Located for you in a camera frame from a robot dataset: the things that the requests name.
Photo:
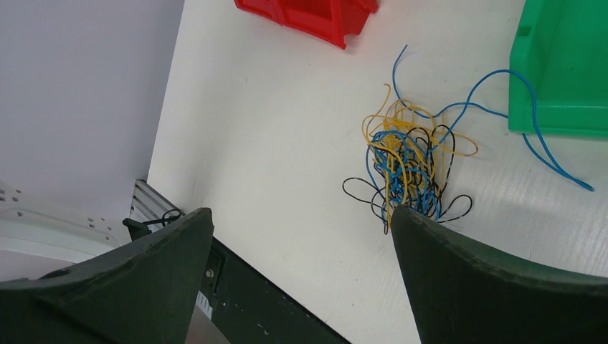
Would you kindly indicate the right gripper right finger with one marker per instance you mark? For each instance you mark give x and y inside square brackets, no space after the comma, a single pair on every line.
[463,291]

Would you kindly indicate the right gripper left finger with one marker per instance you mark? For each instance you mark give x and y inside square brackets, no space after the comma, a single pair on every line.
[141,292]

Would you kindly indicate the green plastic bin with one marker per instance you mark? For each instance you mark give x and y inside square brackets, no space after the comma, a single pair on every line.
[560,47]

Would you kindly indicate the red plastic bin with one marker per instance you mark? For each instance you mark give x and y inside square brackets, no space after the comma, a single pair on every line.
[329,20]

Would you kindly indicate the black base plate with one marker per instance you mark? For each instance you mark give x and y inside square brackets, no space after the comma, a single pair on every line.
[239,302]

